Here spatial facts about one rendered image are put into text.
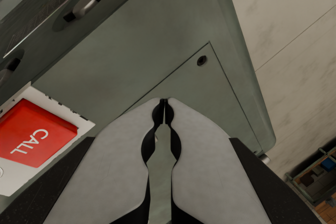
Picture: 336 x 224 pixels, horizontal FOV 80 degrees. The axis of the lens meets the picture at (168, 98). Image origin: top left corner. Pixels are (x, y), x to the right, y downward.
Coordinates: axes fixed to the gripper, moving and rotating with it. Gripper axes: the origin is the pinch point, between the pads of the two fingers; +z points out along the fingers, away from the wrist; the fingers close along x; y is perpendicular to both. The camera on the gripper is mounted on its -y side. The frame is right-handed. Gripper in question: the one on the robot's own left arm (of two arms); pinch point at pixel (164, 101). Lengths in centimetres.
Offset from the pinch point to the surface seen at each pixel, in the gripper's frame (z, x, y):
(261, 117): 20.1, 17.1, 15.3
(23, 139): 3.9, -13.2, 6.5
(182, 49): 10.9, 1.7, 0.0
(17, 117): 3.7, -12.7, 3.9
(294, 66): 233, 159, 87
